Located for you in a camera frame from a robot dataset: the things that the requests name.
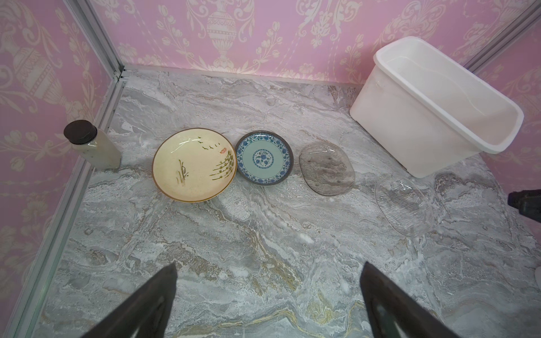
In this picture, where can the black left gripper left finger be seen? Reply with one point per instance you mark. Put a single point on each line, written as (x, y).
(145, 313)

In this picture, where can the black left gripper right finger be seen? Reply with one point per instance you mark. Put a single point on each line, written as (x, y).
(392, 312)

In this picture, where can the cream plate with painted willow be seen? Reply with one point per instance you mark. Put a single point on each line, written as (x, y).
(194, 165)

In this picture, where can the teal blue floral plate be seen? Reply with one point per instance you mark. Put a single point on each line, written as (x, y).
(264, 158)

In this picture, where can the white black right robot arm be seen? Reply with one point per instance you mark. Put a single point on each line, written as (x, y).
(527, 202)

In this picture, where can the white plastic bin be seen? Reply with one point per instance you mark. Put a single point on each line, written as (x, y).
(429, 112)

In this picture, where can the small clear glass dish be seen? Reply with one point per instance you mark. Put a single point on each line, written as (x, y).
(410, 206)

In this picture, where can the clear glass oval plate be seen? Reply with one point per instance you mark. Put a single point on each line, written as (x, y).
(327, 169)

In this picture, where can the glass jar with black lid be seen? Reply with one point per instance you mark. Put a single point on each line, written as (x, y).
(93, 145)

